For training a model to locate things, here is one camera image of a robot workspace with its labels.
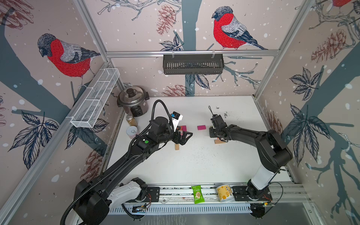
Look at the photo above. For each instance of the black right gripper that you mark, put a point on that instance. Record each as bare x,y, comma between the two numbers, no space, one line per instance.
211,131

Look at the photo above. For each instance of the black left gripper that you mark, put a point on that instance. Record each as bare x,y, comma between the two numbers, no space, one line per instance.
183,140

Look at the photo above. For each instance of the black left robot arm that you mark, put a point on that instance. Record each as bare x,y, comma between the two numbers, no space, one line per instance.
92,199

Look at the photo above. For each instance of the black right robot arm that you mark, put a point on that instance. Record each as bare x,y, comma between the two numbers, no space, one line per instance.
272,150

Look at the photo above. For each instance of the lower wooden cylinder block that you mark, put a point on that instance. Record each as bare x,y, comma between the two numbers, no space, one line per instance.
218,141

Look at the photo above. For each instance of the pink tin can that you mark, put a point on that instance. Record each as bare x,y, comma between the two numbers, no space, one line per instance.
132,132

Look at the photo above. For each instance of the glass spice jar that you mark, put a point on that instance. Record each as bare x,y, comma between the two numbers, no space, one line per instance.
131,121

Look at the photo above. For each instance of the silver rice cooker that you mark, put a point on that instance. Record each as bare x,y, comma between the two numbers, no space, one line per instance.
134,101

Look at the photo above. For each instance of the green snack packet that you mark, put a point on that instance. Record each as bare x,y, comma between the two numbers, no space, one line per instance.
197,193

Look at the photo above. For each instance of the black hanging metal basket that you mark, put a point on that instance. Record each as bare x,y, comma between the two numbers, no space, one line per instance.
193,64

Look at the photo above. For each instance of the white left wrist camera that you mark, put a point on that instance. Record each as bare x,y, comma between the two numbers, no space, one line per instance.
176,118

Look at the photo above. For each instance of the yellow cup on rail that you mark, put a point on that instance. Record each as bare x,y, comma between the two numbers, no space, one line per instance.
225,194

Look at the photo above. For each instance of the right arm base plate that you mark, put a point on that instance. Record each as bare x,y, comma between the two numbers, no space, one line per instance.
248,194

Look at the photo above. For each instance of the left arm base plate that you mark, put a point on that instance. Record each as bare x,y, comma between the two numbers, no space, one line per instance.
149,194

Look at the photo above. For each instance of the white wire basket shelf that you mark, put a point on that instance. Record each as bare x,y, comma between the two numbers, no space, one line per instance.
91,107

